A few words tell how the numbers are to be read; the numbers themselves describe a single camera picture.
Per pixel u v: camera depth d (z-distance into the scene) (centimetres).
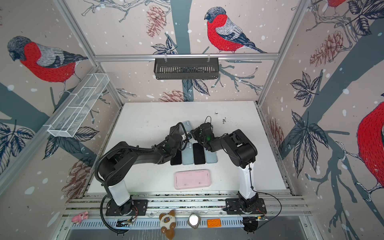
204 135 80
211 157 90
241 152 54
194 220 61
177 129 103
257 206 69
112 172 47
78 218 70
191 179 83
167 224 67
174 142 72
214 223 68
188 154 92
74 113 75
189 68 104
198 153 93
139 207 73
